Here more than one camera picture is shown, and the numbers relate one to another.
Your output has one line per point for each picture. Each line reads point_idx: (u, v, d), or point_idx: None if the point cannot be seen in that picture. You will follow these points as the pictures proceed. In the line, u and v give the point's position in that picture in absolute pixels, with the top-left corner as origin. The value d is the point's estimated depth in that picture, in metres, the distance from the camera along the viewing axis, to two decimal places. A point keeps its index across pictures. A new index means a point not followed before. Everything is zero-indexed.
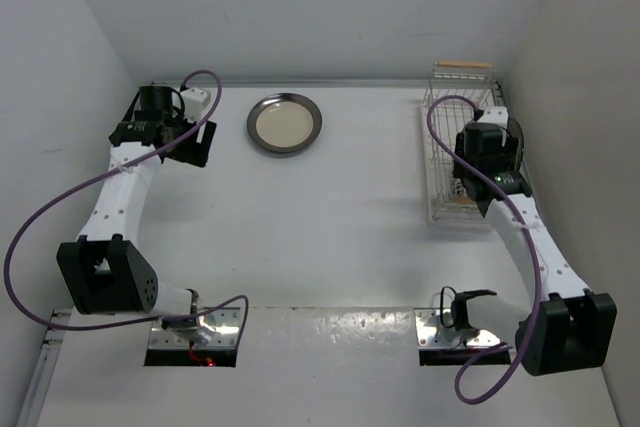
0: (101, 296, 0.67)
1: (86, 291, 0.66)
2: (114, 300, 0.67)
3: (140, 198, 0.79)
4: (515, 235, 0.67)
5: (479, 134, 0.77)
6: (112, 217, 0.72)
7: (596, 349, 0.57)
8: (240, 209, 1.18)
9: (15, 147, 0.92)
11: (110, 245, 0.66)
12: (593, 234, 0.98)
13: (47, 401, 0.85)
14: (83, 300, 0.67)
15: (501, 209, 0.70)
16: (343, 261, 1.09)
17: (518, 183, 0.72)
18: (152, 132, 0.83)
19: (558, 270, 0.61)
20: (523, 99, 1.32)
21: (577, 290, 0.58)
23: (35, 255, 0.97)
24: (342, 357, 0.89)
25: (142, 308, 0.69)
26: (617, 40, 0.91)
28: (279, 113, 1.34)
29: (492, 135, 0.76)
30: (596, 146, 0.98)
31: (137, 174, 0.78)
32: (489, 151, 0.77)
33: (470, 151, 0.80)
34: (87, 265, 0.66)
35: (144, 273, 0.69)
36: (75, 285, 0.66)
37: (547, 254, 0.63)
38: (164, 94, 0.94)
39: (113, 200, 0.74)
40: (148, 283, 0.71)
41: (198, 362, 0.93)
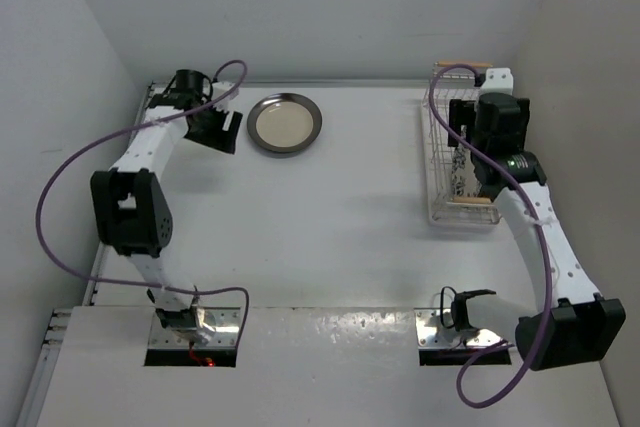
0: (123, 228, 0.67)
1: (109, 218, 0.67)
2: (134, 229, 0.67)
3: (168, 149, 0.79)
4: (526, 230, 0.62)
5: (495, 111, 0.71)
6: (142, 157, 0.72)
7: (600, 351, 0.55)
8: (240, 208, 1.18)
9: (15, 147, 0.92)
11: (136, 178, 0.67)
12: (593, 233, 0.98)
13: (47, 401, 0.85)
14: (105, 229, 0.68)
15: (514, 199, 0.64)
16: (343, 261, 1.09)
17: (532, 169, 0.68)
18: (183, 100, 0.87)
19: (570, 271, 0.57)
20: (524, 98, 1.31)
21: (588, 295, 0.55)
23: (35, 256, 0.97)
24: (342, 357, 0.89)
25: (158, 243, 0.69)
26: (618, 39, 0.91)
28: (278, 113, 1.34)
29: (509, 112, 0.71)
30: (598, 145, 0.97)
31: (168, 129, 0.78)
32: (504, 130, 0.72)
33: (484, 128, 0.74)
34: (113, 196, 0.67)
35: (163, 211, 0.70)
36: (100, 210, 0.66)
37: (559, 254, 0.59)
38: (197, 76, 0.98)
39: (144, 143, 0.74)
40: (165, 221, 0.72)
41: (199, 362, 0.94)
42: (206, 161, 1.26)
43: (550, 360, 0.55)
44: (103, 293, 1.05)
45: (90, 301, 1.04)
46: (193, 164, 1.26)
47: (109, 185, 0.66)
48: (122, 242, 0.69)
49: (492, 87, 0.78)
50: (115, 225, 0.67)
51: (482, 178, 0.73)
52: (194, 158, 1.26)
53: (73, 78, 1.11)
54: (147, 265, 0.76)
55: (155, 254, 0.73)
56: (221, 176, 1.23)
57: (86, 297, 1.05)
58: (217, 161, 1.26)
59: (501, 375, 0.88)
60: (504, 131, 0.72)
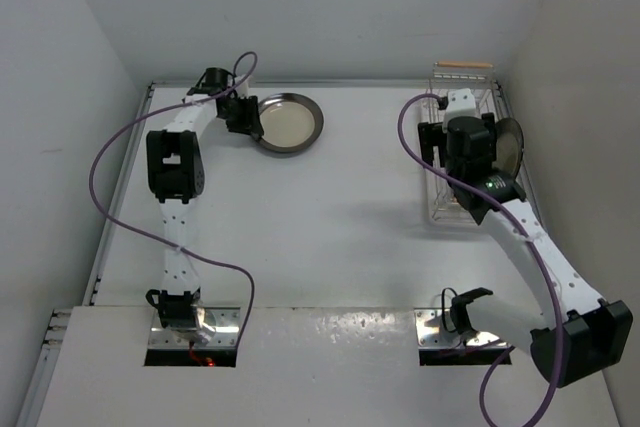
0: (167, 176, 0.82)
1: (157, 166, 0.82)
2: (177, 177, 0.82)
3: (202, 124, 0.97)
4: (519, 248, 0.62)
5: (466, 137, 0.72)
6: (185, 124, 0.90)
7: (613, 353, 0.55)
8: (240, 208, 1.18)
9: (15, 147, 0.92)
11: (181, 137, 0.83)
12: (593, 234, 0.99)
13: (47, 401, 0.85)
14: (153, 175, 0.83)
15: (501, 219, 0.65)
16: (343, 261, 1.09)
17: (510, 187, 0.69)
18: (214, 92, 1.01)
19: (571, 281, 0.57)
20: (523, 99, 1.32)
21: (593, 302, 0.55)
23: (36, 256, 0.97)
24: (341, 357, 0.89)
25: (193, 189, 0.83)
26: (617, 40, 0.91)
28: (278, 113, 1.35)
29: (479, 136, 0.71)
30: (598, 147, 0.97)
31: (205, 108, 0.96)
32: (477, 154, 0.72)
33: (456, 153, 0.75)
34: (163, 150, 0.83)
35: (199, 167, 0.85)
36: (152, 161, 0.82)
37: (556, 265, 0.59)
38: (225, 72, 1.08)
39: (186, 115, 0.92)
40: (200, 177, 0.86)
41: (198, 362, 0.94)
42: (206, 161, 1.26)
43: (570, 374, 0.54)
44: (102, 293, 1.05)
45: (90, 301, 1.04)
46: None
47: (160, 141, 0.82)
48: (164, 190, 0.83)
49: (456, 109, 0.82)
50: (161, 173, 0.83)
51: (465, 203, 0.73)
52: None
53: (73, 78, 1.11)
54: (174, 217, 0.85)
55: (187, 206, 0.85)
56: (221, 176, 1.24)
57: (86, 297, 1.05)
58: (217, 161, 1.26)
59: (501, 375, 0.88)
60: (477, 154, 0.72)
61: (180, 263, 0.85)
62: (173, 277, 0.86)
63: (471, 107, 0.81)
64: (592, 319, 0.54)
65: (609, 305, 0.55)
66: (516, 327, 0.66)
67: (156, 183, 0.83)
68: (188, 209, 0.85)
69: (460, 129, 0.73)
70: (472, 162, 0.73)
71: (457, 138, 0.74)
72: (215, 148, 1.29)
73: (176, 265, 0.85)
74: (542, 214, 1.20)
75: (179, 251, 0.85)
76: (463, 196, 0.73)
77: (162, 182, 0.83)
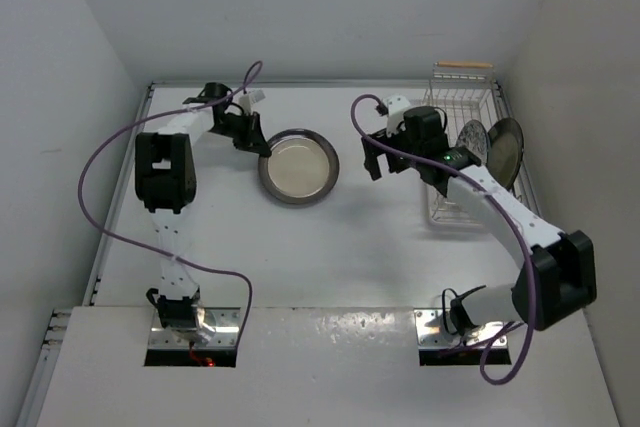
0: (154, 181, 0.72)
1: (145, 170, 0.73)
2: (165, 183, 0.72)
3: (195, 131, 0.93)
4: (480, 205, 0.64)
5: (420, 121, 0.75)
6: (178, 128, 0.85)
7: (588, 286, 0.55)
8: (240, 208, 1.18)
9: (15, 147, 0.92)
11: (173, 138, 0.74)
12: (592, 232, 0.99)
13: (47, 402, 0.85)
14: (140, 180, 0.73)
15: (458, 185, 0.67)
16: (344, 261, 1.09)
17: (468, 158, 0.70)
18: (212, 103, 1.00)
19: (531, 222, 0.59)
20: (523, 98, 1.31)
21: (553, 235, 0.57)
23: (37, 256, 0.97)
24: (341, 356, 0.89)
25: (184, 196, 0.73)
26: (617, 39, 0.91)
28: (289, 151, 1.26)
29: (431, 118, 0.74)
30: (599, 146, 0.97)
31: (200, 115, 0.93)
32: (433, 134, 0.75)
33: (414, 138, 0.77)
34: (151, 153, 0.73)
35: (191, 172, 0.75)
36: (140, 164, 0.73)
37: (516, 212, 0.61)
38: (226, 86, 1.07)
39: (180, 120, 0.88)
40: (191, 183, 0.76)
41: (198, 362, 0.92)
42: (206, 161, 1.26)
43: (551, 310, 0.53)
44: (102, 293, 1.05)
45: (90, 301, 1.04)
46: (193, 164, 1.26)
47: (150, 142, 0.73)
48: (153, 197, 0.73)
49: (396, 111, 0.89)
50: (149, 178, 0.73)
51: (429, 181, 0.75)
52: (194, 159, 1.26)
53: (73, 78, 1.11)
54: (167, 226, 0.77)
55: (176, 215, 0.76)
56: (221, 176, 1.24)
57: (86, 297, 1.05)
58: (217, 161, 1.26)
59: (501, 375, 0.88)
60: (433, 135, 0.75)
61: (177, 272, 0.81)
62: (170, 284, 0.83)
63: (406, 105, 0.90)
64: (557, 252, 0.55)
65: (568, 236, 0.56)
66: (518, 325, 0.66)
67: (143, 189, 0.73)
68: (179, 219, 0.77)
69: (414, 115, 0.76)
70: (430, 143, 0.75)
71: (412, 124, 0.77)
72: (215, 148, 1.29)
73: (173, 273, 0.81)
74: (542, 213, 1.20)
75: (174, 261, 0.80)
76: (426, 175, 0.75)
77: (150, 189, 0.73)
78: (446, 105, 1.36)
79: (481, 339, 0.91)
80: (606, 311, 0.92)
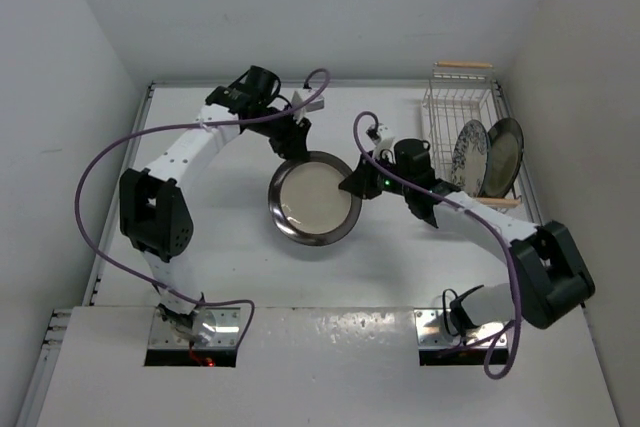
0: (142, 226, 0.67)
1: (132, 214, 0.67)
2: (150, 232, 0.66)
3: (205, 160, 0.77)
4: (463, 221, 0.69)
5: (410, 159, 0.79)
6: (177, 163, 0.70)
7: (574, 269, 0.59)
8: (241, 208, 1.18)
9: (15, 147, 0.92)
11: (163, 185, 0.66)
12: (592, 233, 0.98)
13: (47, 402, 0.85)
14: (126, 222, 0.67)
15: (443, 208, 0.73)
16: (345, 262, 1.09)
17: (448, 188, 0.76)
18: (241, 103, 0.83)
19: (508, 222, 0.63)
20: (523, 99, 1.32)
21: (529, 228, 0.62)
23: (37, 257, 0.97)
24: (341, 357, 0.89)
25: (169, 250, 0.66)
26: (617, 39, 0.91)
28: (314, 177, 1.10)
29: (420, 157, 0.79)
30: (599, 147, 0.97)
31: (215, 135, 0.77)
32: (421, 169, 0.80)
33: (403, 174, 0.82)
34: (139, 195, 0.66)
35: (183, 222, 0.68)
36: (124, 207, 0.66)
37: (493, 215, 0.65)
38: (270, 78, 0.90)
39: (184, 148, 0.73)
40: (183, 231, 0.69)
41: (198, 362, 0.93)
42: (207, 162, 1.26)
43: (546, 298, 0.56)
44: (102, 293, 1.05)
45: (90, 301, 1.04)
46: None
47: (136, 187, 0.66)
48: (139, 241, 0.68)
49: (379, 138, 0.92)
50: (136, 223, 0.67)
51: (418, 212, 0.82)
52: None
53: (74, 79, 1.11)
54: (158, 265, 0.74)
55: (166, 260, 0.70)
56: (222, 176, 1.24)
57: (86, 297, 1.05)
58: (217, 161, 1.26)
59: (501, 375, 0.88)
60: (422, 171, 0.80)
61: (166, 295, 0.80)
62: (167, 302, 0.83)
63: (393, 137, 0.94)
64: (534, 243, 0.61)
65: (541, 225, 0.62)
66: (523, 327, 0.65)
67: (129, 231, 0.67)
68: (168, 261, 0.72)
69: (404, 152, 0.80)
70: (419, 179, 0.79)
71: (404, 160, 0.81)
72: None
73: (164, 295, 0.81)
74: (542, 213, 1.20)
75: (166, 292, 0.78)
76: (415, 207, 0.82)
77: (136, 233, 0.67)
78: (446, 105, 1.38)
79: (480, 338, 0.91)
80: (606, 312, 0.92)
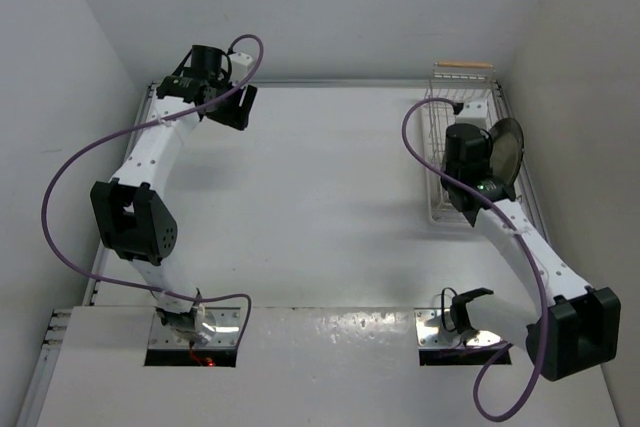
0: (125, 235, 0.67)
1: (112, 226, 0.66)
2: (136, 240, 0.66)
3: (173, 154, 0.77)
4: (507, 242, 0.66)
5: (463, 143, 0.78)
6: (144, 166, 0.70)
7: (607, 344, 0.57)
8: (240, 207, 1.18)
9: (15, 146, 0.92)
11: (137, 191, 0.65)
12: (592, 232, 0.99)
13: (47, 403, 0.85)
14: (108, 236, 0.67)
15: (490, 217, 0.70)
16: (345, 262, 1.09)
17: (501, 189, 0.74)
18: (196, 90, 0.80)
19: (558, 270, 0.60)
20: (523, 99, 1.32)
21: (579, 290, 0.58)
23: (37, 257, 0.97)
24: (341, 356, 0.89)
25: (158, 253, 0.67)
26: (617, 40, 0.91)
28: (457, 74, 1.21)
29: (474, 142, 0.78)
30: (599, 148, 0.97)
31: (175, 128, 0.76)
32: (472, 159, 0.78)
33: (454, 159, 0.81)
34: (114, 206, 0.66)
35: (166, 222, 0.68)
36: (102, 221, 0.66)
37: (543, 256, 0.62)
38: (216, 54, 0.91)
39: (147, 150, 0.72)
40: (168, 231, 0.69)
41: (199, 362, 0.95)
42: (208, 162, 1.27)
43: (564, 365, 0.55)
44: (102, 293, 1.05)
45: (90, 301, 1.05)
46: (194, 164, 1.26)
47: (109, 199, 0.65)
48: (126, 251, 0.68)
49: (468, 115, 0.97)
50: (117, 234, 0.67)
51: (458, 204, 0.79)
52: (194, 160, 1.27)
53: (74, 78, 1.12)
54: (150, 271, 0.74)
55: (157, 264, 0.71)
56: (222, 176, 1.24)
57: (86, 297, 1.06)
58: (217, 161, 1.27)
59: (501, 375, 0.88)
60: (472, 160, 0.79)
61: (163, 298, 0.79)
62: (165, 306, 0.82)
63: (480, 117, 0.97)
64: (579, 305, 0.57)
65: (595, 291, 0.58)
66: (524, 330, 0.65)
67: (113, 244, 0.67)
68: (161, 264, 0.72)
69: (457, 136, 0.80)
70: (468, 166, 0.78)
71: (455, 144, 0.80)
72: (215, 148, 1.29)
73: (161, 299, 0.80)
74: (542, 213, 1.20)
75: (162, 294, 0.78)
76: (457, 198, 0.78)
77: (119, 244, 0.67)
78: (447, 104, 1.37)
79: (481, 341, 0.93)
80: None
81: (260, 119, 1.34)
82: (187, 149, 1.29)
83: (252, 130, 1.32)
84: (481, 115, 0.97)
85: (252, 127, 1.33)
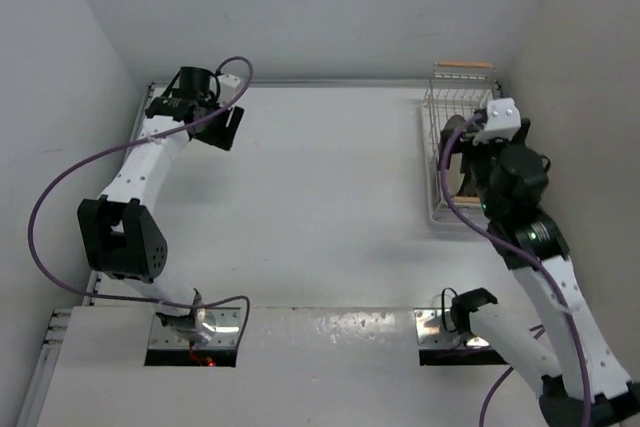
0: (113, 256, 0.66)
1: (99, 247, 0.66)
2: (124, 261, 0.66)
3: (162, 172, 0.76)
4: (553, 315, 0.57)
5: (520, 181, 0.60)
6: (134, 182, 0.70)
7: None
8: (240, 208, 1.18)
9: (15, 147, 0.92)
11: (127, 207, 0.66)
12: (592, 232, 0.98)
13: (47, 402, 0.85)
14: (95, 257, 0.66)
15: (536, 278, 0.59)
16: (345, 262, 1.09)
17: (553, 239, 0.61)
18: (185, 109, 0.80)
19: (602, 361, 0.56)
20: (523, 99, 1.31)
21: (621, 386, 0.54)
23: (36, 256, 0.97)
24: (342, 356, 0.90)
25: (148, 273, 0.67)
26: (618, 40, 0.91)
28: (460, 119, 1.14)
29: (534, 180, 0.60)
30: (599, 148, 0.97)
31: (165, 146, 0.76)
32: (527, 198, 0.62)
33: (501, 189, 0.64)
34: (102, 225, 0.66)
35: (156, 241, 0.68)
36: (89, 241, 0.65)
37: (589, 341, 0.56)
38: (204, 76, 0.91)
39: (137, 167, 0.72)
40: (158, 250, 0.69)
41: (199, 362, 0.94)
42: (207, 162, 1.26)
43: None
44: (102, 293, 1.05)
45: (91, 301, 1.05)
46: (195, 164, 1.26)
47: (97, 217, 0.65)
48: (114, 272, 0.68)
49: (494, 128, 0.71)
50: (105, 254, 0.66)
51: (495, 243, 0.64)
52: (194, 160, 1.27)
53: (73, 78, 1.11)
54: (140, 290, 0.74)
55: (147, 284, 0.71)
56: (222, 176, 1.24)
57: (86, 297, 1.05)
58: (217, 161, 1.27)
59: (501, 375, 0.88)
60: (525, 200, 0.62)
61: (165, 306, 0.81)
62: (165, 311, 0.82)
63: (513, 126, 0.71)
64: (621, 404, 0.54)
65: (635, 388, 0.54)
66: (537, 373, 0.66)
67: (100, 264, 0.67)
68: (151, 283, 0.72)
69: (513, 169, 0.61)
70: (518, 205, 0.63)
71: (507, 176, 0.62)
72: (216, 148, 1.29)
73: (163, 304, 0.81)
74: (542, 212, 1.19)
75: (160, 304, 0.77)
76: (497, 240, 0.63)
77: (107, 264, 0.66)
78: (446, 104, 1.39)
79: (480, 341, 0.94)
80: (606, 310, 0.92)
81: (260, 119, 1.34)
82: (186, 149, 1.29)
83: (252, 131, 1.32)
84: (513, 123, 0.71)
85: (252, 127, 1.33)
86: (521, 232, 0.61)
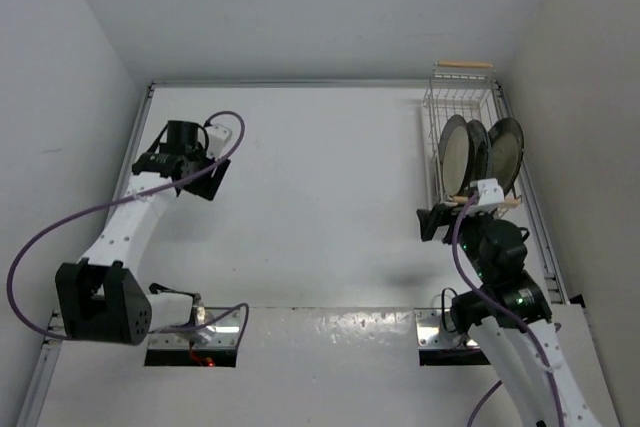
0: (93, 323, 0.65)
1: (78, 314, 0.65)
2: (105, 328, 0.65)
3: (147, 230, 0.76)
4: (535, 370, 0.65)
5: (503, 251, 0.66)
6: (117, 244, 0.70)
7: None
8: (239, 208, 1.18)
9: (15, 146, 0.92)
11: (108, 272, 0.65)
12: (592, 233, 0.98)
13: (47, 403, 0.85)
14: (74, 324, 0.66)
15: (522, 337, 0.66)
16: (345, 262, 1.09)
17: (537, 302, 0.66)
18: (172, 164, 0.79)
19: (579, 414, 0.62)
20: (523, 99, 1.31)
21: None
23: (36, 256, 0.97)
24: (342, 356, 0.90)
25: (130, 340, 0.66)
26: (617, 40, 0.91)
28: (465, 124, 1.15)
29: (515, 250, 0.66)
30: (599, 147, 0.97)
31: (151, 203, 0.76)
32: (511, 268, 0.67)
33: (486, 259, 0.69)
34: (83, 291, 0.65)
35: (139, 307, 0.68)
36: (68, 309, 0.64)
37: (568, 397, 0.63)
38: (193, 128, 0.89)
39: (120, 227, 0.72)
40: (141, 315, 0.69)
41: (198, 362, 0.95)
42: None
43: None
44: None
45: None
46: None
47: (78, 283, 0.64)
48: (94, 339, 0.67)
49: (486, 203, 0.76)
50: (86, 321, 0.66)
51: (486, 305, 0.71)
52: None
53: (73, 79, 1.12)
54: None
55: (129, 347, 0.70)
56: None
57: None
58: None
59: None
60: (509, 267, 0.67)
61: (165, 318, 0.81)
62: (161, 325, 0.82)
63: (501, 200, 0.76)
64: None
65: None
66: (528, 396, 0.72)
67: (80, 330, 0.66)
68: None
69: (497, 241, 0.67)
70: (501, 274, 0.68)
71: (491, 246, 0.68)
72: None
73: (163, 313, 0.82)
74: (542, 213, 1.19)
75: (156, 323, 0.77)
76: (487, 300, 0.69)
77: (87, 330, 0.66)
78: (446, 104, 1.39)
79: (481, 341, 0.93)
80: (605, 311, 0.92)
81: (259, 119, 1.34)
82: None
83: (252, 131, 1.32)
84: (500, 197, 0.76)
85: (252, 127, 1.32)
86: (506, 294, 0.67)
